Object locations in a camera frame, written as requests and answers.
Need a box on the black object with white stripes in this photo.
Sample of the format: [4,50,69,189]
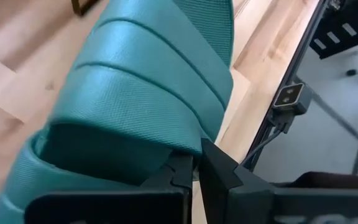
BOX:
[308,0,358,60]

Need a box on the black table camera cable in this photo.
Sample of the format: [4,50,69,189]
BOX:
[240,128,283,166]

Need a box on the teal fabric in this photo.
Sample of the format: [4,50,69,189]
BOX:
[0,0,235,224]

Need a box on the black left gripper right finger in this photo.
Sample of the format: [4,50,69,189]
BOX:
[198,138,358,224]

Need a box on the grey table-level camera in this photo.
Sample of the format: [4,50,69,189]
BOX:
[267,82,314,135]

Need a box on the black aluminium rig frame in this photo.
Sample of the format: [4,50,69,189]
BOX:
[241,0,333,172]

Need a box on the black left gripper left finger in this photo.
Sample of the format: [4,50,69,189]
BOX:
[25,152,196,224]

